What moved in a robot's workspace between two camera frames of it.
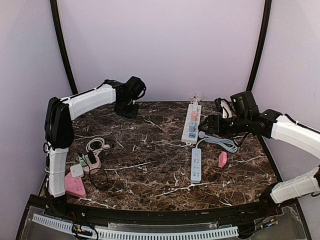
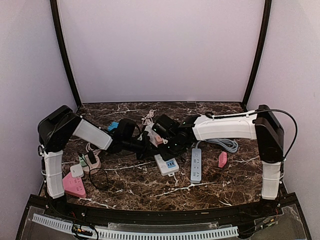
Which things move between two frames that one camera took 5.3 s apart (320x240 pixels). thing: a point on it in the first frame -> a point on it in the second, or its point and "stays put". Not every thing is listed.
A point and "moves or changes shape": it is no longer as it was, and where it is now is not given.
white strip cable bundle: [195, 98] -> [147, 120]
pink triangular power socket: [75, 186] stays put
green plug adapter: [83, 161] stays put
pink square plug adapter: [222, 159] stays put
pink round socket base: [94, 168] stays put
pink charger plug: [194, 115] -> [158, 139]
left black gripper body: [125, 109] -> [141, 148]
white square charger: [77, 171] stays put
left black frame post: [64, 46] stays put
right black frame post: [261, 45] stays put
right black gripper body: [228, 130] -> [173, 149]
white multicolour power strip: [192, 123] moves or changes shape
